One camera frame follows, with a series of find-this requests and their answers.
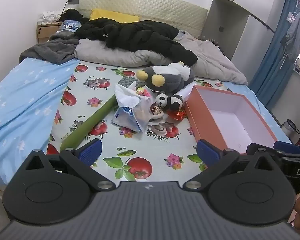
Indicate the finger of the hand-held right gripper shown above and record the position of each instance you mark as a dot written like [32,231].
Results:
[287,147]
[252,147]

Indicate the blue curtain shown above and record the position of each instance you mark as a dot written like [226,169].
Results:
[267,67]

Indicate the black garment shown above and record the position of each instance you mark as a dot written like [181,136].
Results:
[71,15]

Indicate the white tissue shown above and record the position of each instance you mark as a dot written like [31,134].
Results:
[126,97]

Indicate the cardboard box nightstand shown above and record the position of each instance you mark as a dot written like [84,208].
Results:
[43,31]

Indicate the grey penguin plush toy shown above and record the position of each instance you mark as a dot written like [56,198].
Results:
[170,78]

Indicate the black metal rod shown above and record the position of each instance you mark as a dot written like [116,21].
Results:
[262,23]

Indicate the hanging grey-blue clothes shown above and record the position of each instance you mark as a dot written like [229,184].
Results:
[293,35]

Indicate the dark grey blanket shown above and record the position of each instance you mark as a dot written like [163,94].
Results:
[47,50]

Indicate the pink ribbon toy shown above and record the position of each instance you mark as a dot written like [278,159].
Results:
[146,93]

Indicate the blue patterned packet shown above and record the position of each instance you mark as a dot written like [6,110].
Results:
[70,25]

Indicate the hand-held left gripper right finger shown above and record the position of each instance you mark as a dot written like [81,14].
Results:
[208,153]

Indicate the small panda plush toy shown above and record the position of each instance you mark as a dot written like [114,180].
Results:
[173,101]

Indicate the blue printed plastic packet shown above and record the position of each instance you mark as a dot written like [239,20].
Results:
[125,117]

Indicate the white crumpled cloth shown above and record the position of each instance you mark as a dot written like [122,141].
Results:
[48,17]

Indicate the orange cardboard box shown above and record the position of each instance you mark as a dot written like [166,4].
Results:
[197,122]

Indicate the fruit print bed mat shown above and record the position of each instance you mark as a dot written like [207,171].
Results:
[102,80]

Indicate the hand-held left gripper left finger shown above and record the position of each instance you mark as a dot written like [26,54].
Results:
[91,151]

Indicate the cream quilted headboard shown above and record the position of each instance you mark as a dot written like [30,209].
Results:
[152,5]

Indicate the dark wall socket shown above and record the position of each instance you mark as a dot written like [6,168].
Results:
[73,1]

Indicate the red foil wrapper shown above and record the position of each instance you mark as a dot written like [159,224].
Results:
[177,115]

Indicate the light grey duvet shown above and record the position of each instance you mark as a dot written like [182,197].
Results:
[215,60]

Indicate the black jacket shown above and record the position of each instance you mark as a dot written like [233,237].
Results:
[140,35]

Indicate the white cylindrical bottle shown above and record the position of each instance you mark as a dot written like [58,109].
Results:
[187,90]

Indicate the yellow pillow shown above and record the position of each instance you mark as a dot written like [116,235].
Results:
[110,15]

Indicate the small clear container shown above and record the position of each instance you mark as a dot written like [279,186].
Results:
[288,127]

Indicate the grey wardrobe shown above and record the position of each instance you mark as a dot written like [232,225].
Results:
[240,17]

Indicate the green massage brush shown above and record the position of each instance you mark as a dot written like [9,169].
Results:
[90,122]

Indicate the dark wall switch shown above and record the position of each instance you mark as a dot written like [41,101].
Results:
[221,28]

